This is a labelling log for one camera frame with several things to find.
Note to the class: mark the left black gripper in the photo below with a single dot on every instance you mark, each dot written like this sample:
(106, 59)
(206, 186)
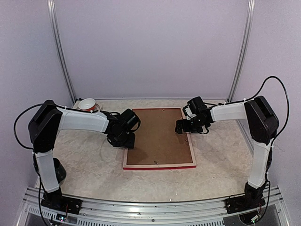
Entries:
(130, 144)

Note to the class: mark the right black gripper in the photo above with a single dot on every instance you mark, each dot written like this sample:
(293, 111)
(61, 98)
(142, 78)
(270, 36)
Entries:
(186, 128)

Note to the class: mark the brown cardboard backing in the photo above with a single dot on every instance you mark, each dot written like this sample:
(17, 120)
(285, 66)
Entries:
(160, 141)

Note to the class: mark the wooden red picture frame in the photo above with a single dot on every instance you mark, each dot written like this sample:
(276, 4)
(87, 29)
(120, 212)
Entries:
(192, 162)

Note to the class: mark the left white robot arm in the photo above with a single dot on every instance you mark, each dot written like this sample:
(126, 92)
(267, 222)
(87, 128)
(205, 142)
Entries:
(52, 118)

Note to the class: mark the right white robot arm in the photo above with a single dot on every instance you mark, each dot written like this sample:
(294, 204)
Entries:
(262, 122)

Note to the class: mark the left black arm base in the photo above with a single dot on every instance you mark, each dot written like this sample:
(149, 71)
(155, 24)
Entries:
(56, 201)

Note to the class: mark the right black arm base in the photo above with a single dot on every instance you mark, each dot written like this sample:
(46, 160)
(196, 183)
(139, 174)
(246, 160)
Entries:
(252, 198)

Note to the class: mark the grey round plate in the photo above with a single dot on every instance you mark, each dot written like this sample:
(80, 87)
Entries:
(97, 107)

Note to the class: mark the orange white bowl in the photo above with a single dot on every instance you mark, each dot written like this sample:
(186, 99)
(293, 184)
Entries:
(87, 104)

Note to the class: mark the black cylindrical cup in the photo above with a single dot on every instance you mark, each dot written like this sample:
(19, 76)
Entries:
(60, 171)

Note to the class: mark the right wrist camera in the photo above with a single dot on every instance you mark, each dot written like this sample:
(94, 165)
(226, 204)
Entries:
(194, 107)

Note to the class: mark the aluminium front rail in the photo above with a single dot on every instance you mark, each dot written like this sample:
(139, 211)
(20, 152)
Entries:
(98, 212)

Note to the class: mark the right aluminium post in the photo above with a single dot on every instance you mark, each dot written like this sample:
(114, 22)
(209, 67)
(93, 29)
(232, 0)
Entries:
(243, 49)

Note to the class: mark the aluminium post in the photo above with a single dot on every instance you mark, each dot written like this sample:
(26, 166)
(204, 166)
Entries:
(59, 49)
(243, 49)

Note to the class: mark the left aluminium post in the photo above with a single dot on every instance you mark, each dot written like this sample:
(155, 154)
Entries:
(59, 49)

